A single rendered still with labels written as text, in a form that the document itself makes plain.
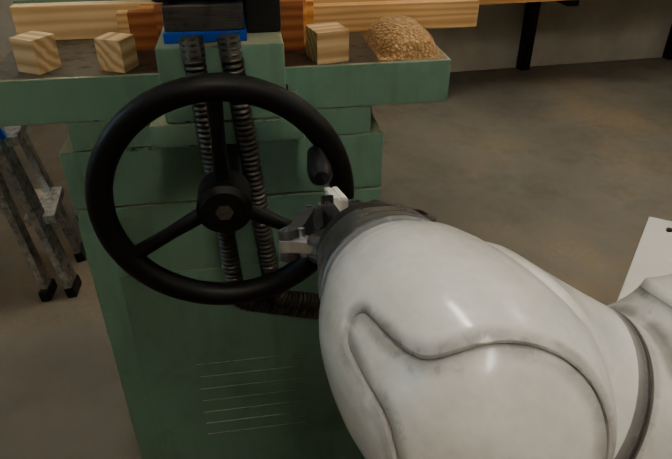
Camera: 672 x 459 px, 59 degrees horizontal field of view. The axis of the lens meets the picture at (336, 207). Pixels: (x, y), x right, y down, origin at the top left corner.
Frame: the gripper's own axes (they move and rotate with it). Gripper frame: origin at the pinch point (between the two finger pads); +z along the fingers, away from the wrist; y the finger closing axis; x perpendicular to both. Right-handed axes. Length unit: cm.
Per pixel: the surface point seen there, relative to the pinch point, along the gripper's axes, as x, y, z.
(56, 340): 52, 65, 102
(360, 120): -6.9, -7.2, 24.0
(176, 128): -7.9, 16.4, 13.5
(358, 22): -21.1, -9.6, 35.4
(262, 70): -13.9, 6.0, 11.4
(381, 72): -13.2, -9.9, 21.7
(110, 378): 58, 48, 87
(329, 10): -22.9, -5.2, 34.7
